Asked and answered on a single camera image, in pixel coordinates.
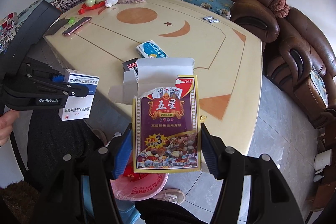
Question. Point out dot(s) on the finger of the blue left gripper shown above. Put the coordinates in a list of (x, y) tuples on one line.
[(76, 90), (58, 79)]

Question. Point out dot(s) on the white medicine box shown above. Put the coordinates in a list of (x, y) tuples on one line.
[(80, 97)]

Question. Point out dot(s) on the purple poker card box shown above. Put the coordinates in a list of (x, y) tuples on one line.
[(166, 127)]

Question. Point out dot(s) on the beige coffee table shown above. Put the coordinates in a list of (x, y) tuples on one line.
[(228, 58)]

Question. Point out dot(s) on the red tray with green fruit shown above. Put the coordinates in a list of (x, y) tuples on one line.
[(89, 5)]

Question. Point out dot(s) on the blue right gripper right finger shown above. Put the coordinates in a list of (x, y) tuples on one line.
[(210, 150)]

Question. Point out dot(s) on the pink lined trash bin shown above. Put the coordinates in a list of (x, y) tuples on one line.
[(131, 186)]

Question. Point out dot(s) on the black crystal bullet box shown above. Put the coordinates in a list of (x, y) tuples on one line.
[(131, 65)]

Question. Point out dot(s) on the person's left hand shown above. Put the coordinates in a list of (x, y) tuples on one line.
[(6, 125)]

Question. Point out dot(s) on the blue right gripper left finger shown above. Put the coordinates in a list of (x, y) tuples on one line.
[(121, 150)]

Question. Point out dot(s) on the brown leather sofa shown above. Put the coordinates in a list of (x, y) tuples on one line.
[(298, 57)]

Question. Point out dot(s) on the blue bear medicine box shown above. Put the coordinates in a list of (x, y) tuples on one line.
[(150, 49)]

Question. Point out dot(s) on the black remote control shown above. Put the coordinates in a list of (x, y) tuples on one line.
[(56, 26)]

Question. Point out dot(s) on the small silver foil packets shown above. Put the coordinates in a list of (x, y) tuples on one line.
[(211, 19)]

